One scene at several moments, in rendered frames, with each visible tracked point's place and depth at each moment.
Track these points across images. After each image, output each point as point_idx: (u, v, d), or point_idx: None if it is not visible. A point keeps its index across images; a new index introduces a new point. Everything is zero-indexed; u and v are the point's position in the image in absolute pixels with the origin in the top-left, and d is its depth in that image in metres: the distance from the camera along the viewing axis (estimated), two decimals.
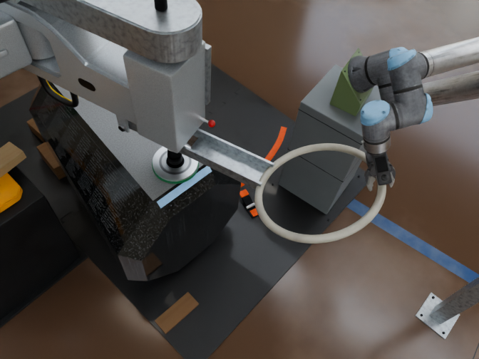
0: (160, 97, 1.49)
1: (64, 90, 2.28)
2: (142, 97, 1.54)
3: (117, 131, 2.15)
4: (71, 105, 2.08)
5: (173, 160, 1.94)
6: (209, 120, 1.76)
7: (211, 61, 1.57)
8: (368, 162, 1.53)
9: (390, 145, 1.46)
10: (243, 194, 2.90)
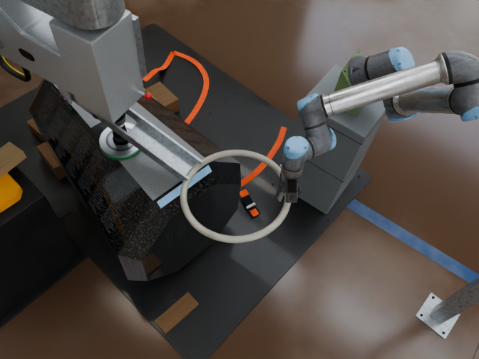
0: (86, 65, 1.55)
1: None
2: (72, 65, 1.61)
3: None
4: (24, 79, 2.15)
5: (117, 137, 2.03)
6: (146, 92, 1.82)
7: (140, 33, 1.63)
8: (281, 181, 1.82)
9: (301, 173, 1.76)
10: (243, 194, 2.90)
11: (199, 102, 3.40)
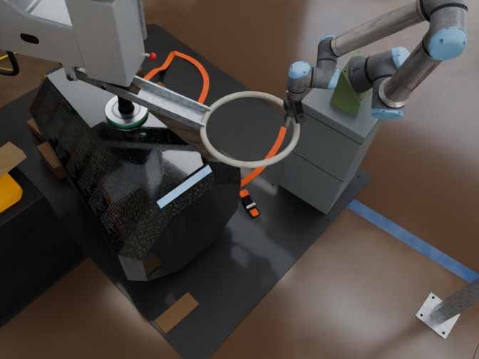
0: (104, 30, 1.66)
1: (64, 90, 2.28)
2: (87, 35, 1.71)
3: (117, 131, 2.15)
4: (13, 73, 2.17)
5: (125, 106, 2.14)
6: (150, 53, 1.95)
7: None
8: (288, 107, 2.07)
9: (305, 94, 2.02)
10: (243, 194, 2.90)
11: (199, 102, 3.40)
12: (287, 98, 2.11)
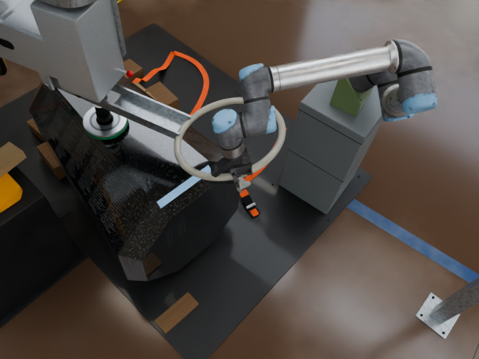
0: (70, 45, 1.60)
1: None
2: (55, 47, 1.65)
3: None
4: (0, 73, 2.16)
5: (101, 117, 2.07)
6: (127, 70, 1.88)
7: (118, 11, 1.70)
8: None
9: (228, 157, 1.54)
10: (243, 194, 2.90)
11: (199, 102, 3.40)
12: (249, 158, 1.64)
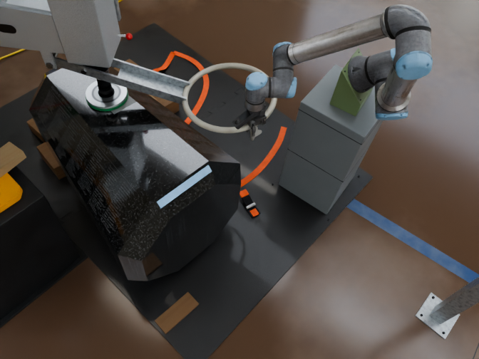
0: (83, 11, 1.72)
1: (64, 90, 2.28)
2: (65, 18, 1.75)
3: (117, 131, 2.15)
4: None
5: (105, 90, 2.19)
6: (126, 33, 2.02)
7: None
8: None
9: (254, 111, 1.94)
10: (243, 194, 2.90)
11: (199, 102, 3.40)
12: None
